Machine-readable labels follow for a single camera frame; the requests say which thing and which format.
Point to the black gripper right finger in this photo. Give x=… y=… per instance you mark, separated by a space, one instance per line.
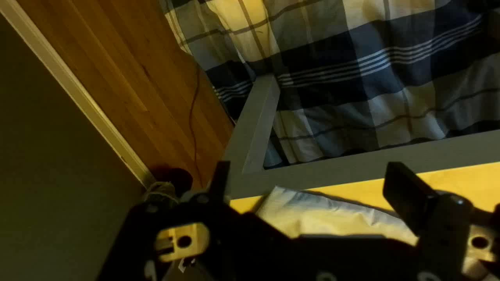
x=408 y=195

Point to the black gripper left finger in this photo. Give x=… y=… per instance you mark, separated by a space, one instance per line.
x=216 y=191

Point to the light grey cloth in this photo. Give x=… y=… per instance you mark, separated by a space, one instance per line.
x=307 y=214

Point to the light wooden side table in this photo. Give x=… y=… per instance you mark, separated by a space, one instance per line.
x=468 y=166

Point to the plaid yellow black bedspread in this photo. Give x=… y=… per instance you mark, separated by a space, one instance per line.
x=354 y=75

